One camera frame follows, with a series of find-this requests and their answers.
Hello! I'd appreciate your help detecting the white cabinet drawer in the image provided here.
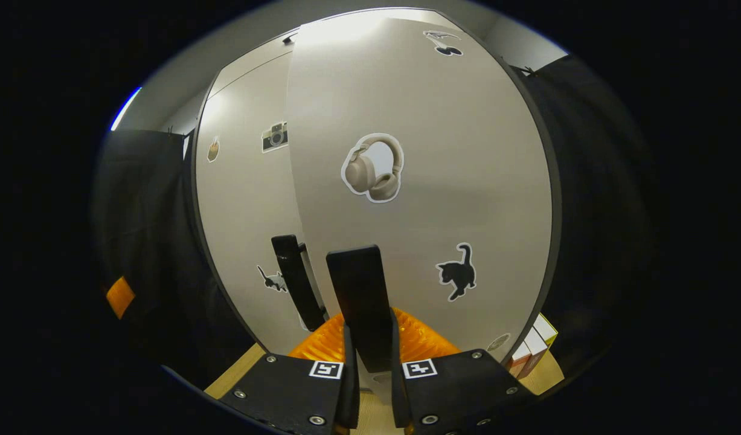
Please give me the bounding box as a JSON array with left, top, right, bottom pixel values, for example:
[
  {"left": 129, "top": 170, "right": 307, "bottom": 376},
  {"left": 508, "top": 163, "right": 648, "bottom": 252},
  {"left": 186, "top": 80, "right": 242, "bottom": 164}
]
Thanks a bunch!
[{"left": 210, "top": 33, "right": 295, "bottom": 97}]

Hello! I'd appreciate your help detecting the ceiling light panel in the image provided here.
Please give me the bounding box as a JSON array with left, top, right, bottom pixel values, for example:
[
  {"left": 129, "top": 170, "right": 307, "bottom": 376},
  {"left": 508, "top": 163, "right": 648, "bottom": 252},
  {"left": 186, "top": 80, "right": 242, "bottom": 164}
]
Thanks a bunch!
[{"left": 111, "top": 86, "right": 143, "bottom": 132}]

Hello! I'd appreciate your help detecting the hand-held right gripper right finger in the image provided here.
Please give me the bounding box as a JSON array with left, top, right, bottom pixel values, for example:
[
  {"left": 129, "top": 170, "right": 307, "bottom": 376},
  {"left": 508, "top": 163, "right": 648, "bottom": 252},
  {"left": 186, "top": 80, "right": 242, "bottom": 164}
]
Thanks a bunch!
[{"left": 390, "top": 307, "right": 537, "bottom": 435}]

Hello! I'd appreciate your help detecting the dark brown book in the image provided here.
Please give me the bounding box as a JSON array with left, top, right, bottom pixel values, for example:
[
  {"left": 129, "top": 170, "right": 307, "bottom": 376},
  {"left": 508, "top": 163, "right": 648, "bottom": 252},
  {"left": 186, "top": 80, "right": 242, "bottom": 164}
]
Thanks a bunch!
[{"left": 521, "top": 326, "right": 549, "bottom": 369}]

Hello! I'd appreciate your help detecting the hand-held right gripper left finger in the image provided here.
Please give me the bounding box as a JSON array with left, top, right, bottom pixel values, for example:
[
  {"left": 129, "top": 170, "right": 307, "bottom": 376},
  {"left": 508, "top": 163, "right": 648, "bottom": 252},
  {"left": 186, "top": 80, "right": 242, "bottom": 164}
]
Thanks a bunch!
[{"left": 216, "top": 313, "right": 361, "bottom": 435}]

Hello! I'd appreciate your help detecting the row of black cloth clips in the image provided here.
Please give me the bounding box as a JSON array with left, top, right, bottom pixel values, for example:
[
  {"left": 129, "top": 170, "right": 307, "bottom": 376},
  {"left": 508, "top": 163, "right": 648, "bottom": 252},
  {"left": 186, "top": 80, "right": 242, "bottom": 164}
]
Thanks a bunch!
[{"left": 165, "top": 63, "right": 537, "bottom": 137}]

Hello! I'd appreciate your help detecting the black door handle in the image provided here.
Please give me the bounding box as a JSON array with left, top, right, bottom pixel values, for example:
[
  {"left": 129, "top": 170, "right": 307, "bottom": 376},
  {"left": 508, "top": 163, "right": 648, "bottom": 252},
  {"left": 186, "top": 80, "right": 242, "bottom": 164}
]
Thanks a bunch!
[
  {"left": 326, "top": 245, "right": 395, "bottom": 373},
  {"left": 271, "top": 234, "right": 327, "bottom": 332}
]

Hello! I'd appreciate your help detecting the cabinet door with headphones sticker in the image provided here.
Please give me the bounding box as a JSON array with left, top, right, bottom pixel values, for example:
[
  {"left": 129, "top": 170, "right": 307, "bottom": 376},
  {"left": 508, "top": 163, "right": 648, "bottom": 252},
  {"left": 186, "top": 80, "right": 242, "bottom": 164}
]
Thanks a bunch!
[{"left": 284, "top": 17, "right": 555, "bottom": 387}]

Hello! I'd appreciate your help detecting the cabinet door with camera sticker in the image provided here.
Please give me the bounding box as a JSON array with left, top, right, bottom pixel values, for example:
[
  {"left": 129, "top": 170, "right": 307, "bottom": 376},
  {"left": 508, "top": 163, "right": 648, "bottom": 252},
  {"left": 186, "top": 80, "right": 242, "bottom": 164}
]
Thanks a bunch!
[{"left": 194, "top": 51, "right": 329, "bottom": 357}]

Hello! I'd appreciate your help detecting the black backdrop cloth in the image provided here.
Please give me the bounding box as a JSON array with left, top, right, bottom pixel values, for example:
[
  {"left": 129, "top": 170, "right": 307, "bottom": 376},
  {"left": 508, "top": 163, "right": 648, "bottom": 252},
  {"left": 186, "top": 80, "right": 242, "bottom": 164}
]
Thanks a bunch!
[{"left": 92, "top": 54, "right": 652, "bottom": 393}]

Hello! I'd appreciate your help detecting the white double-door shoe cabinet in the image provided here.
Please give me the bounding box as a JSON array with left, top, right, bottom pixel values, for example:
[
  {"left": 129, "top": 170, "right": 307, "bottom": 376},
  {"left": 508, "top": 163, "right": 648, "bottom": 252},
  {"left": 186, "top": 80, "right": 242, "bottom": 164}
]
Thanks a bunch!
[{"left": 189, "top": 6, "right": 564, "bottom": 393}]

